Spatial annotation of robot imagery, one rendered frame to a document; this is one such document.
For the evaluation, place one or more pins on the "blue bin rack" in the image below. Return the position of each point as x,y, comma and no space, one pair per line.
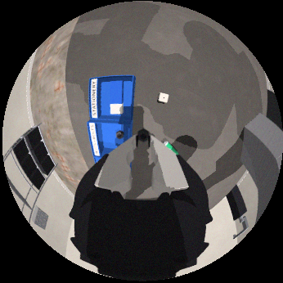
102,125

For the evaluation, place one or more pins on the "green aa battery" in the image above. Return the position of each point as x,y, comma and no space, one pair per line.
170,147

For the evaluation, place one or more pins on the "white die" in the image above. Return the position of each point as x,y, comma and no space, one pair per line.
163,97

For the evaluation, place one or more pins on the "blue and white eraser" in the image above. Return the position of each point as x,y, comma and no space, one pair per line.
116,97

